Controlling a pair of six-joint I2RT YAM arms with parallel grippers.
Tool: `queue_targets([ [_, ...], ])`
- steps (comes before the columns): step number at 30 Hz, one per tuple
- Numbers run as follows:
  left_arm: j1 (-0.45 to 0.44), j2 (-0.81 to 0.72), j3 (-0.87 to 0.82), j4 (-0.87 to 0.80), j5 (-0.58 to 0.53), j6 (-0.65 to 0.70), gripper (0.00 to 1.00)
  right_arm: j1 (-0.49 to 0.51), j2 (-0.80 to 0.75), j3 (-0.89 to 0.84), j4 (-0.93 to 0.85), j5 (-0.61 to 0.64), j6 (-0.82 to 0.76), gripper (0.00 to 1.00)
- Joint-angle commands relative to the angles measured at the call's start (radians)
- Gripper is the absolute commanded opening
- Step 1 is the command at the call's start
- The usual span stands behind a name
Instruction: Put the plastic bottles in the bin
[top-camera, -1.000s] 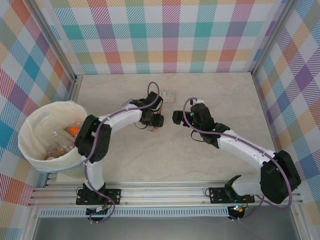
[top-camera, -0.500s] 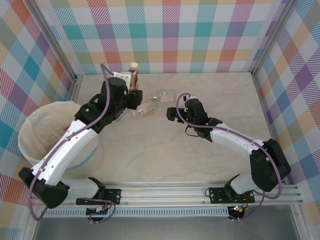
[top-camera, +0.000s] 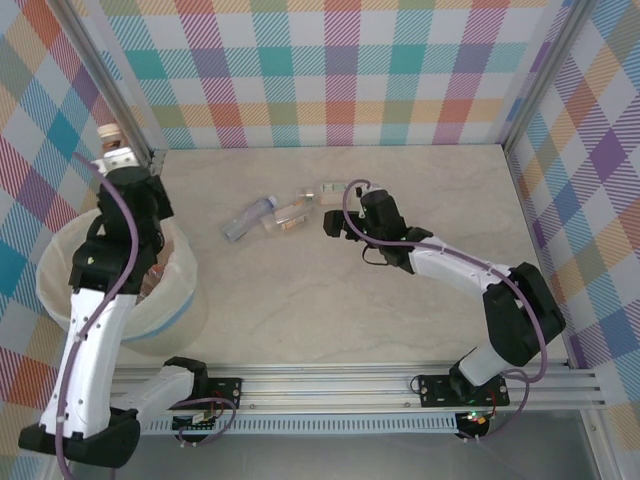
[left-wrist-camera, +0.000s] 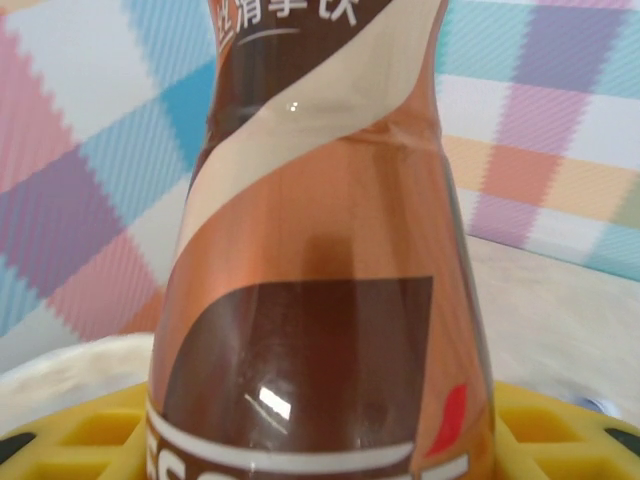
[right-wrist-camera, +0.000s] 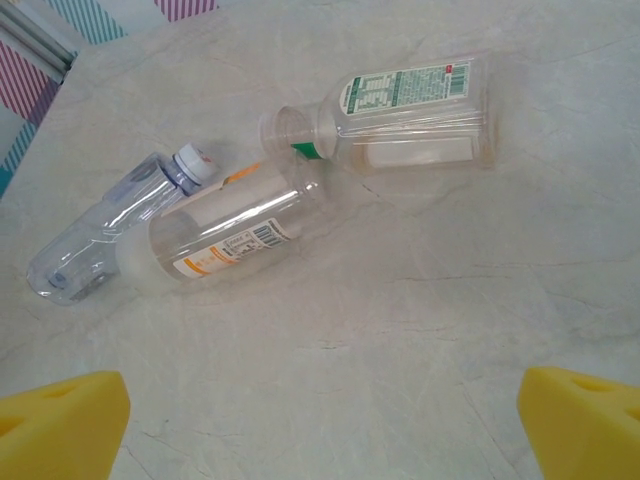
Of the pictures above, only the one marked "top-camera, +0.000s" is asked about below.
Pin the clear bottle orange white label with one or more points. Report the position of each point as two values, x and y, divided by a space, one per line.
289 217

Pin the small clear bottle green cap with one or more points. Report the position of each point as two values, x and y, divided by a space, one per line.
304 194

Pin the clear bottle blue cap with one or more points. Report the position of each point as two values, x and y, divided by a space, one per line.
248 218

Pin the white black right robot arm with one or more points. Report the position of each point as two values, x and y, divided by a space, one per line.
460 272

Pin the white round bin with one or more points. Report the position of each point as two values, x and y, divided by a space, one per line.
185 310

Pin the small beige bottle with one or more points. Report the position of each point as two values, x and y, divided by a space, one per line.
327 199

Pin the small bottle green white label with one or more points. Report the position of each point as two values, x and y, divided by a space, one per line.
334 187

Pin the green circuit board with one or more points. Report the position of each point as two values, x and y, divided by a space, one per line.
195 422

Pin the small lit circuit board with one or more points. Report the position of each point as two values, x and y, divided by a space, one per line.
477 419

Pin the aluminium frame post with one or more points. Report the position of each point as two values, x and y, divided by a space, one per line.
107 85
545 75

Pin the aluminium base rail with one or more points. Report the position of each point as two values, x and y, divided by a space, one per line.
325 390

